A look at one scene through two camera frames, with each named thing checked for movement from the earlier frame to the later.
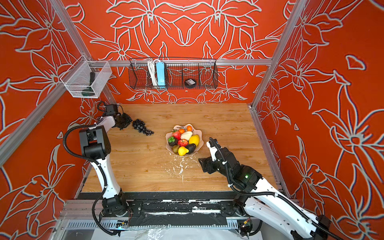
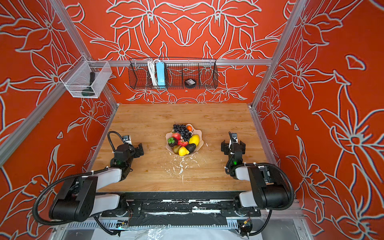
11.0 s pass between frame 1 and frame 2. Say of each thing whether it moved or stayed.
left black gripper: moved
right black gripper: moved
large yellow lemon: stayed
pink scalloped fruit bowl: stayed
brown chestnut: stayed
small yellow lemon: stayed
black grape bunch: moved
